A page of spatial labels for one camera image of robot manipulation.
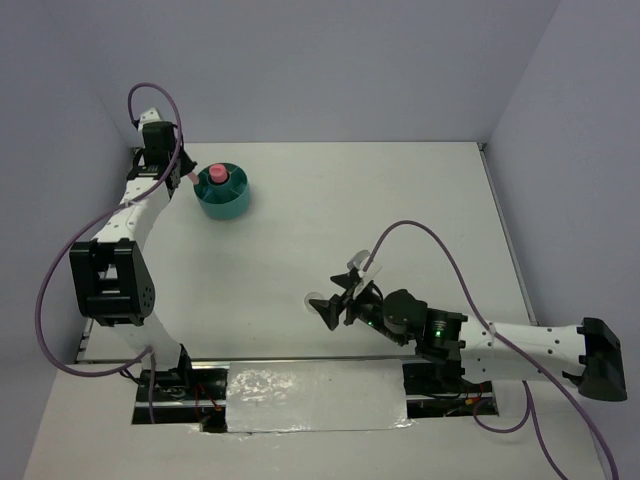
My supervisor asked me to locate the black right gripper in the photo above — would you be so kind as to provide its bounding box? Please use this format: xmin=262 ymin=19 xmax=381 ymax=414
xmin=308 ymin=271 xmax=407 ymax=345

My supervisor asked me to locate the purple cable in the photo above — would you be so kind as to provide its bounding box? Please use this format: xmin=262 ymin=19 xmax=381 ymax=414
xmin=362 ymin=220 xmax=621 ymax=480
xmin=35 ymin=82 xmax=184 ymax=426

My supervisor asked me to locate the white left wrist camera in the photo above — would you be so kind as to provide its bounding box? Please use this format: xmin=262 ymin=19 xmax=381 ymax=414
xmin=133 ymin=107 xmax=163 ymax=131

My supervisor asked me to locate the silver foil sheet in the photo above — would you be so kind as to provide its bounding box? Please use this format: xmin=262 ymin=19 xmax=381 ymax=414
xmin=226 ymin=359 xmax=412 ymax=433

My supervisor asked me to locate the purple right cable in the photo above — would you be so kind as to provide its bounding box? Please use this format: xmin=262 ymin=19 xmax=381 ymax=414
xmin=362 ymin=220 xmax=621 ymax=480

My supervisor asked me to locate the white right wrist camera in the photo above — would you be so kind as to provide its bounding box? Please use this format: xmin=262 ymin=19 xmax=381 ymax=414
xmin=347 ymin=250 xmax=381 ymax=298

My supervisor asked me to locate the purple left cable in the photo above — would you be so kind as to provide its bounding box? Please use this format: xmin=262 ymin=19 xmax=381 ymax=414
xmin=35 ymin=82 xmax=184 ymax=426

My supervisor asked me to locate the teal round compartment organizer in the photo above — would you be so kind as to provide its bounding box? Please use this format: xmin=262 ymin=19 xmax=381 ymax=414
xmin=193 ymin=163 xmax=251 ymax=220

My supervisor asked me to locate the clear tape roll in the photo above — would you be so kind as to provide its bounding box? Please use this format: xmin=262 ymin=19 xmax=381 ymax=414
xmin=304 ymin=292 xmax=326 ymax=314

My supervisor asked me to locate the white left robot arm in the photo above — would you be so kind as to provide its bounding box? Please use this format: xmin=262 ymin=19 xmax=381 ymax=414
xmin=69 ymin=109 xmax=196 ymax=399

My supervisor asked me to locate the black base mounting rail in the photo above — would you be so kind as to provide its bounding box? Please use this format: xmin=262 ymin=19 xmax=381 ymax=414
xmin=131 ymin=359 xmax=498 ymax=434

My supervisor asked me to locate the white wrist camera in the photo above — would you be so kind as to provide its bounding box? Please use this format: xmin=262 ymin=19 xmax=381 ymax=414
xmin=133 ymin=107 xmax=163 ymax=131
xmin=347 ymin=250 xmax=381 ymax=298

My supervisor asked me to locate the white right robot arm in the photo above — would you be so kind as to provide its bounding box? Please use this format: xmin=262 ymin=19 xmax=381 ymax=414
xmin=305 ymin=270 xmax=627 ymax=402

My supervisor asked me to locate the pink-capped crayon bottle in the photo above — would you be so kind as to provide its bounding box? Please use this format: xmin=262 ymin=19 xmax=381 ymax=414
xmin=208 ymin=163 xmax=230 ymax=185

